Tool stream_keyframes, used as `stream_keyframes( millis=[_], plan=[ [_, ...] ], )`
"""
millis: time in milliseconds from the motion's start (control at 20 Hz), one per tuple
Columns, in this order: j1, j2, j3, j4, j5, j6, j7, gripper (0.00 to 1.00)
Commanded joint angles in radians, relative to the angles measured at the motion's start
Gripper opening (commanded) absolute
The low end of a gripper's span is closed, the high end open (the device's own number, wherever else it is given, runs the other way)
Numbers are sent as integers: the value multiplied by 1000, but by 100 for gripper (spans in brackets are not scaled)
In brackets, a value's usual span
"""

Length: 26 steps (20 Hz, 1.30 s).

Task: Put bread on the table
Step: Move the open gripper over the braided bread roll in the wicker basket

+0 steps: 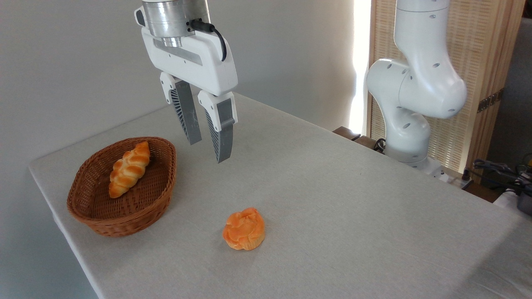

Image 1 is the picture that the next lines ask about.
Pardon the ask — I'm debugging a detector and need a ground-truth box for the wooden rattan folding screen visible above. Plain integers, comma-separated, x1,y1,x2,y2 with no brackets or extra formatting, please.
367,0,527,176

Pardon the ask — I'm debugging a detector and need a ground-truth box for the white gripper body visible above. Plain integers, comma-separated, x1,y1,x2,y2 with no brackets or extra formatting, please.
141,27,239,97

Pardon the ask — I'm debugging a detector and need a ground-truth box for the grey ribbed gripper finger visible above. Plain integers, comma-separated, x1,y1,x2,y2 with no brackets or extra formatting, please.
160,72,203,146
197,90,239,164

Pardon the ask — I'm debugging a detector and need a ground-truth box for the metal screen hinge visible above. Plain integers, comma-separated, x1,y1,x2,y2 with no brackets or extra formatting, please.
477,88,505,113

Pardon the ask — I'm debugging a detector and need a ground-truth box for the black cable bundle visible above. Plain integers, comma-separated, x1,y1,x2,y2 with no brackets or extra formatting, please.
462,153,532,196

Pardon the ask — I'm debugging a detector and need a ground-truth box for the braided golden bread loaf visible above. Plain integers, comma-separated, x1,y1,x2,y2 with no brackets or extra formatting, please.
108,141,151,199

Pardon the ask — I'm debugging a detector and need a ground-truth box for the brown wicker basket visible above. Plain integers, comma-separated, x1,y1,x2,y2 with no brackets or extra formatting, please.
66,137,177,238

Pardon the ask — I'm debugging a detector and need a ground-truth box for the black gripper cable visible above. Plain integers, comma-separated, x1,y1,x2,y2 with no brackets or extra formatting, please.
187,19,228,62

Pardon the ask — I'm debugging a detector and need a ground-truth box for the round orange bread bun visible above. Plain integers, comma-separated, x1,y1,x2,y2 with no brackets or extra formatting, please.
222,207,266,251

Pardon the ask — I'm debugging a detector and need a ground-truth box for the white power strip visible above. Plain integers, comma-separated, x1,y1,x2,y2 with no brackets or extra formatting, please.
432,165,474,191

